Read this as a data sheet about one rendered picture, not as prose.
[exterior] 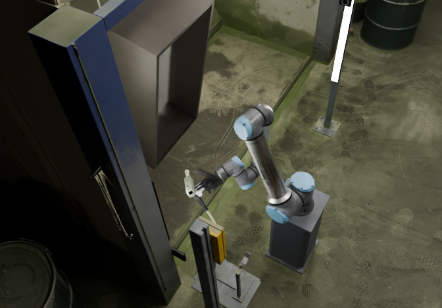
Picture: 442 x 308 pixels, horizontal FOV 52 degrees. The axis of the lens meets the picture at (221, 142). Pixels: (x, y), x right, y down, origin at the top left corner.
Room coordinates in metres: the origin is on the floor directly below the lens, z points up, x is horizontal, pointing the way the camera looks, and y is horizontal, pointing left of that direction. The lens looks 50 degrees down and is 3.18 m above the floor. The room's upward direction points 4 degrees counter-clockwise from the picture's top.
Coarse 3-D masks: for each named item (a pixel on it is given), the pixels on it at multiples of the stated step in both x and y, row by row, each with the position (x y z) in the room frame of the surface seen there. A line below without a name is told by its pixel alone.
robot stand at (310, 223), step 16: (320, 192) 1.60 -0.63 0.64; (320, 208) 1.48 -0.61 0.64; (272, 224) 1.49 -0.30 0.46; (288, 224) 1.42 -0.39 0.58; (304, 224) 1.37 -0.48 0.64; (272, 240) 1.47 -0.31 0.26; (288, 240) 1.41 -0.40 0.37; (304, 240) 1.35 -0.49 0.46; (272, 256) 1.46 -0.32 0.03; (288, 256) 1.40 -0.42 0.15; (304, 256) 1.36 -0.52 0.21
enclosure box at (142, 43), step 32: (160, 0) 2.34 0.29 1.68; (192, 0) 2.36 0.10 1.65; (128, 32) 2.06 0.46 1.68; (160, 32) 2.07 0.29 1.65; (192, 32) 2.50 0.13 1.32; (128, 64) 2.02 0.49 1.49; (160, 64) 2.64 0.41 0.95; (192, 64) 2.52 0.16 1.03; (128, 96) 2.06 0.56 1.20; (160, 96) 2.69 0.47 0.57; (192, 96) 2.53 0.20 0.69; (160, 128) 2.40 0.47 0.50; (160, 160) 2.11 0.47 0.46
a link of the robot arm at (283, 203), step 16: (256, 112) 1.63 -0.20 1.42; (240, 128) 1.56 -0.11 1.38; (256, 128) 1.56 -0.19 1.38; (256, 144) 1.52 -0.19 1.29; (256, 160) 1.50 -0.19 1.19; (272, 160) 1.50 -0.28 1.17; (272, 176) 1.45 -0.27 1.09; (272, 192) 1.41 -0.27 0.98; (288, 192) 1.43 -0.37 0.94; (272, 208) 1.36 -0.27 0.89; (288, 208) 1.35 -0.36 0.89
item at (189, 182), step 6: (186, 174) 1.81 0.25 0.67; (186, 180) 1.69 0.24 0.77; (192, 180) 1.69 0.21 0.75; (186, 186) 1.59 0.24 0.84; (192, 186) 1.57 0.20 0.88; (186, 192) 1.51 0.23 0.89; (192, 192) 1.51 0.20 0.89; (198, 198) 1.55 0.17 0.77; (204, 204) 1.52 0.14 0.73; (204, 210) 1.50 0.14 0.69
